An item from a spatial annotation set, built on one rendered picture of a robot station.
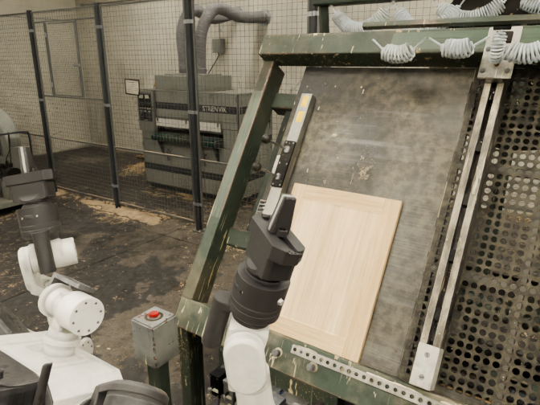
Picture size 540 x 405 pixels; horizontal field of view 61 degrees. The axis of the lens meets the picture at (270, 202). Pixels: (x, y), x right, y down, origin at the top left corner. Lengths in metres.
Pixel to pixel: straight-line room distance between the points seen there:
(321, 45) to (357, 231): 0.79
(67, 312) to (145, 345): 0.97
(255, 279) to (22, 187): 0.66
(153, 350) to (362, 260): 0.81
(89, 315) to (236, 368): 0.27
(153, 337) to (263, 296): 1.07
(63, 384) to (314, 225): 1.15
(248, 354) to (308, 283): 0.97
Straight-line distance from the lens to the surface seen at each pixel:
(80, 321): 0.86
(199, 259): 1.94
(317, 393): 1.64
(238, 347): 0.75
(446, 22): 1.66
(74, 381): 0.83
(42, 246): 1.14
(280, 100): 2.12
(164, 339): 1.79
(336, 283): 1.66
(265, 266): 0.68
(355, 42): 1.94
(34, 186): 1.18
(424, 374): 1.50
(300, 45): 2.05
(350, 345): 1.62
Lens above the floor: 1.83
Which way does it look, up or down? 17 degrees down
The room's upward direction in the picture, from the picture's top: straight up
